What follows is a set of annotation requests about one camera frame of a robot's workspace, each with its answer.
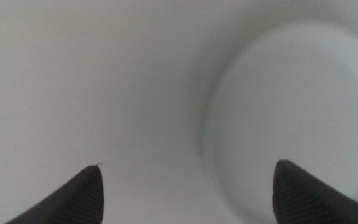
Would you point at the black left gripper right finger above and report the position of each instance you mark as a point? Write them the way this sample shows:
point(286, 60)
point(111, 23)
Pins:
point(300, 199)

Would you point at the white shallow bowl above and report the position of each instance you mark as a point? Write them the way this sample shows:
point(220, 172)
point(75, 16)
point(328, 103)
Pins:
point(291, 109)

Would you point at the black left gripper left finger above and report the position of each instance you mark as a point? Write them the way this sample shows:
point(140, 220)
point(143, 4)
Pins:
point(79, 199)

